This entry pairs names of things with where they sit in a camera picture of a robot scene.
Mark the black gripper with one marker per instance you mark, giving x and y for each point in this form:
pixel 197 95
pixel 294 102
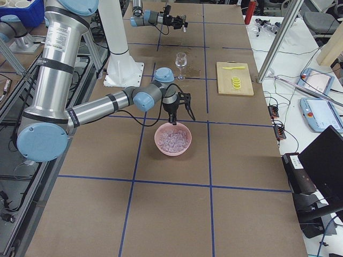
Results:
pixel 174 21
pixel 170 107

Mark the steel double jigger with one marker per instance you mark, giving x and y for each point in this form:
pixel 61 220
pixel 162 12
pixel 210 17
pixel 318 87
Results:
pixel 184 27

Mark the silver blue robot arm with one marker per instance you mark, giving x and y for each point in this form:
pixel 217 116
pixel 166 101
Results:
pixel 147 17
pixel 45 125

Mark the clear ice cubes pile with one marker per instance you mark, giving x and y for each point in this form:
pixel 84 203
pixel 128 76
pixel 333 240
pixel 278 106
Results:
pixel 173 140

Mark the clear wine glass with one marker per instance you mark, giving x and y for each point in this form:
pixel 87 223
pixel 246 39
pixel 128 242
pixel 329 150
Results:
pixel 181 62

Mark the pink bowl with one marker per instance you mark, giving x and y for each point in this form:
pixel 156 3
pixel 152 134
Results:
pixel 177 126

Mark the bamboo cutting board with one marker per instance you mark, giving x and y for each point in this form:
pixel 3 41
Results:
pixel 224 79

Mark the red thermos bottle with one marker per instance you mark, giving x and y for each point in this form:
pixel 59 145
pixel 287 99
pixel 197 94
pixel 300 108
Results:
pixel 249 12

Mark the yellow plastic knife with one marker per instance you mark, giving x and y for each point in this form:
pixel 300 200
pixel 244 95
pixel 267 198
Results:
pixel 234 68

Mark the clear plastic bag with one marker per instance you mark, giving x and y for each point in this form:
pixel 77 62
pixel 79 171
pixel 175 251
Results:
pixel 265 27

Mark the far blue teach pendant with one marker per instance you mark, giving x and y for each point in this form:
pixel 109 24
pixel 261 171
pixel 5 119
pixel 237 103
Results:
pixel 316 81

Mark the blue teach pendant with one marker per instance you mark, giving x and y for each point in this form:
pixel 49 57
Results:
pixel 320 114
pixel 316 81

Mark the grey office chair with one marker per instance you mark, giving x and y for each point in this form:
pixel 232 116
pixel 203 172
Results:
pixel 323 17

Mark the blue storage bin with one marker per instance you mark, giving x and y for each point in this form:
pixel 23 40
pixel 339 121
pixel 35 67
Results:
pixel 31 16

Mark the near blue teach pendant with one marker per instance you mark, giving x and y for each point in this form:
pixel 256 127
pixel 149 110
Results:
pixel 320 114

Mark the black printer box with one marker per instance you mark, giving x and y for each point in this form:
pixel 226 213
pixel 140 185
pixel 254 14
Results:
pixel 298 178

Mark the wooden black teleoperation stand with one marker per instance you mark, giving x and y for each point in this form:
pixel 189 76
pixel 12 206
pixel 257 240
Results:
pixel 332 49

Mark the black monitor on stand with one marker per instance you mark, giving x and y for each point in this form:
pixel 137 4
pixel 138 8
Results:
pixel 322 160

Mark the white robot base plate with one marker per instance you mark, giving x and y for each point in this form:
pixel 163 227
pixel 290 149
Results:
pixel 124 76

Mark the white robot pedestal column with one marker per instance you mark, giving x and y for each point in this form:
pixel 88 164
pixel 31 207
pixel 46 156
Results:
pixel 112 22

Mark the aluminium frame post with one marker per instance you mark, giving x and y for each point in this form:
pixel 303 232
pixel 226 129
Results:
pixel 277 42

